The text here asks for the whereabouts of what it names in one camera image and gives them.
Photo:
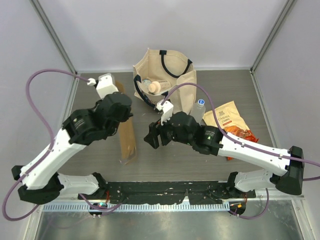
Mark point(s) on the clear plastic water bottle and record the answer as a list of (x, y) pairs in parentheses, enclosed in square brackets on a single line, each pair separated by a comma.
[(198, 110)]

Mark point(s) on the peach capped bottle in bag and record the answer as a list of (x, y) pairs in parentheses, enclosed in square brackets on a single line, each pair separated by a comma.
[(157, 87)]

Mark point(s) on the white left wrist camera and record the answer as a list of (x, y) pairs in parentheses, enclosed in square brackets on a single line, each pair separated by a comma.
[(104, 85)]

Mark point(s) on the white slotted cable duct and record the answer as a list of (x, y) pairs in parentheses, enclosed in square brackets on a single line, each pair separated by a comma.
[(126, 208)]

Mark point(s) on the white item in bag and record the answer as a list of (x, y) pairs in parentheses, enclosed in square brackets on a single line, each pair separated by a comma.
[(147, 81)]

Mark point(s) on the cassava chips snack bag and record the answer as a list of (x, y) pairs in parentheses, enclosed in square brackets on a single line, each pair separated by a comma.
[(230, 121)]

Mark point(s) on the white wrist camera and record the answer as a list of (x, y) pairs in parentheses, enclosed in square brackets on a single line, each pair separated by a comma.
[(104, 85), (166, 108)]

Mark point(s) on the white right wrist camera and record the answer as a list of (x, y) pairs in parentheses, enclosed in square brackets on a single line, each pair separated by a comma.
[(166, 108)]

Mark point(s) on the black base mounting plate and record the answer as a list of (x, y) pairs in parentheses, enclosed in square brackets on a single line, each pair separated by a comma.
[(168, 192)]

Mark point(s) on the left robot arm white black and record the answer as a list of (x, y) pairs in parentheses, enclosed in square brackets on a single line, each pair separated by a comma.
[(42, 183)]

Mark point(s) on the brown cardboard box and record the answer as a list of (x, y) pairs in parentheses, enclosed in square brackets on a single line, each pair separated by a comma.
[(127, 140)]

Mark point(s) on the beige canvas tote bag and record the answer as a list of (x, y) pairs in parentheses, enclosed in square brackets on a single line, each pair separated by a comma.
[(161, 65)]

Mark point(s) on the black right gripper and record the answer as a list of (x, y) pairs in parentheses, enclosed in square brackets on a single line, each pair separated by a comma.
[(155, 128)]

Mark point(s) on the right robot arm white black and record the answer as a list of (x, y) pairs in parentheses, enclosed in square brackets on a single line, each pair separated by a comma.
[(280, 168)]

